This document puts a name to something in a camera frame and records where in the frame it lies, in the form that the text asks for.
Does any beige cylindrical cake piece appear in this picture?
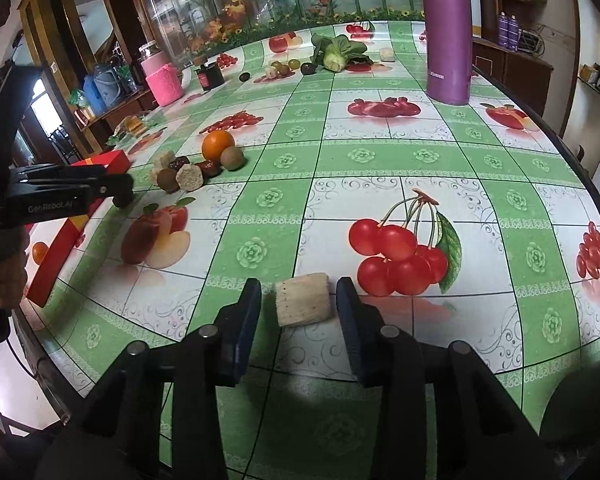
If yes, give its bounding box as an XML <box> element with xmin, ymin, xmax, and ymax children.
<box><xmin>275</xmin><ymin>272</ymin><xmax>332</xmax><ymax>327</ymax></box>

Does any orange fruit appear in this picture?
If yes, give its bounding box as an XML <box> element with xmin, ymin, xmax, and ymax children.
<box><xmin>201</xmin><ymin>130</ymin><xmax>235</xmax><ymax>162</ymax></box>

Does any person's left hand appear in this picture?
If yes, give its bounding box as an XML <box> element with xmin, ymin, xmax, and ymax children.
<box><xmin>0</xmin><ymin>228</ymin><xmax>30</xmax><ymax>311</ymax></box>

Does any red gift box tray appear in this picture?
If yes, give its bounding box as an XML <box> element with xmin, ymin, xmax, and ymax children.
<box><xmin>25</xmin><ymin>148</ymin><xmax>132</xmax><ymax>308</ymax></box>

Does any yellow snack packet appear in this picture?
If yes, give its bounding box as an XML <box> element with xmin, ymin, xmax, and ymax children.
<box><xmin>107</xmin><ymin>115</ymin><xmax>148</xmax><ymax>146</ymax></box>

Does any blue thermos jug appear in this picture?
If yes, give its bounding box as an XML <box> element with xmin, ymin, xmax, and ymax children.
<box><xmin>82</xmin><ymin>75</ymin><xmax>108</xmax><ymax>116</ymax></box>

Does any beige round cake piece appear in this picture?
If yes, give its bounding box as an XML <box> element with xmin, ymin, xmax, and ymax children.
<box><xmin>175</xmin><ymin>164</ymin><xmax>204</xmax><ymax>192</ymax></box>

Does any pink knitted sleeve bottle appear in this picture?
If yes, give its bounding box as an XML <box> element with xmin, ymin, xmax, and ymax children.
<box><xmin>140</xmin><ymin>51</ymin><xmax>184</xmax><ymax>107</ymax></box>

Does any dark red date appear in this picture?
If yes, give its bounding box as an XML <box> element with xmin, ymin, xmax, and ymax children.
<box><xmin>196</xmin><ymin>159</ymin><xmax>223</xmax><ymax>179</ymax></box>

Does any green grape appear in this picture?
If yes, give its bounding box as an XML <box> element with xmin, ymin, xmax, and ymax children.
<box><xmin>288</xmin><ymin>58</ymin><xmax>301</xmax><ymax>70</ymax></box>

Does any dark plum fruit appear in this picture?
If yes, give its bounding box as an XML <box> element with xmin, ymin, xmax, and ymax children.
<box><xmin>300</xmin><ymin>63</ymin><xmax>316</xmax><ymax>75</ymax></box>

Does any small beige cake cube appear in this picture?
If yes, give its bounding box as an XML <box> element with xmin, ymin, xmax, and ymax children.
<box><xmin>379</xmin><ymin>48</ymin><xmax>395</xmax><ymax>63</ymax></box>

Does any green bok choy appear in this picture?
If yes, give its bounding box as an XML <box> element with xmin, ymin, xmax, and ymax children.
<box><xmin>311</xmin><ymin>34</ymin><xmax>373</xmax><ymax>73</ymax></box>

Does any purple thermos bottle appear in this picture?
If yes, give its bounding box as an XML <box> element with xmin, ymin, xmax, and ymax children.
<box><xmin>422</xmin><ymin>0</ymin><xmax>472</xmax><ymax>105</ymax></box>

